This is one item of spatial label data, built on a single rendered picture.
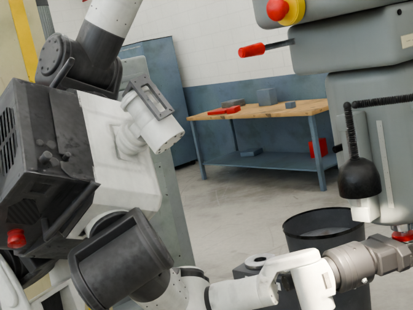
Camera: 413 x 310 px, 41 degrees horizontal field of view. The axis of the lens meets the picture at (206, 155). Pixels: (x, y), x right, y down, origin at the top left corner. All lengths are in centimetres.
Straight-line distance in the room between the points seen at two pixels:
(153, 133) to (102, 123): 12
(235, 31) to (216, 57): 57
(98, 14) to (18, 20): 144
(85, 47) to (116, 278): 48
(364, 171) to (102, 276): 46
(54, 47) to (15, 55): 141
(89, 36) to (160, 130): 29
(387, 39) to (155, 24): 822
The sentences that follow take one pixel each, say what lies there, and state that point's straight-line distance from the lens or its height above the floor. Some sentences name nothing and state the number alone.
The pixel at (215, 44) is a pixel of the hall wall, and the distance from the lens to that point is 802.
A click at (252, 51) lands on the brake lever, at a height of 170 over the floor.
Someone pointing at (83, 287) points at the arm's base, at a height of 140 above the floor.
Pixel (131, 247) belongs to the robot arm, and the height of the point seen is 144.
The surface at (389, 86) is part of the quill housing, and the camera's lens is 106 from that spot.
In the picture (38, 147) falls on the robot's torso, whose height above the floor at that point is 162.
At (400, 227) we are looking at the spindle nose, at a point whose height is 129.
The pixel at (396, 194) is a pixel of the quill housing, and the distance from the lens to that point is 111.
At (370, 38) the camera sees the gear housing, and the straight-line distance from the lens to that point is 101.
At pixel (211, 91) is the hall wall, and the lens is 826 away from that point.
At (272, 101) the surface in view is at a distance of 696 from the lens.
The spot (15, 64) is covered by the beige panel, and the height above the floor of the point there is 181.
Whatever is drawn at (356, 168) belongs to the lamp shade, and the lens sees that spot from 97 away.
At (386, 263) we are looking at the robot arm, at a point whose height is 124.
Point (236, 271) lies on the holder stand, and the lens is 159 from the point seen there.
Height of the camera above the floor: 172
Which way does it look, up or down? 11 degrees down
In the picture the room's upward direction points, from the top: 12 degrees counter-clockwise
